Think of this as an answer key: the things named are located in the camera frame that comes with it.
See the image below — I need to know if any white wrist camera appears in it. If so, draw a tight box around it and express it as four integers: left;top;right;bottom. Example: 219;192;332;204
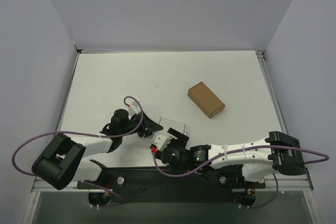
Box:
150;133;172;154
126;101;141;117

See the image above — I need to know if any brown folded cardboard box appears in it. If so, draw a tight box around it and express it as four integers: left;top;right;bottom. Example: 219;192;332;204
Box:
187;82;225;119

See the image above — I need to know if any white paper box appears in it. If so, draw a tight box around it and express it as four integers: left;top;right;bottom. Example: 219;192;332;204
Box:
158;116;186;137

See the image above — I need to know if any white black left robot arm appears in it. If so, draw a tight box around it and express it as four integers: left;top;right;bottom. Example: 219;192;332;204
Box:
31;109;164;190

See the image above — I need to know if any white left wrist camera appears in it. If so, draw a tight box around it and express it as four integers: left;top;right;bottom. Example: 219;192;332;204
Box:
126;101;141;117

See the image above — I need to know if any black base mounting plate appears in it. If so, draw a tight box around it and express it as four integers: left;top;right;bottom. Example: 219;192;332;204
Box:
77;165;266;205

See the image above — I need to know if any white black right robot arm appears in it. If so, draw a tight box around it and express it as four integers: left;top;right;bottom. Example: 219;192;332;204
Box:
155;131;306;182

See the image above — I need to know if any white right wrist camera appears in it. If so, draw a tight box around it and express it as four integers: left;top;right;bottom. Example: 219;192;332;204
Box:
150;133;172;154

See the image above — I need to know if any aluminium table frame rail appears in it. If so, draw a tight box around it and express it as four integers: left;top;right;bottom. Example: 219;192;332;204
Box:
31;49;314;193

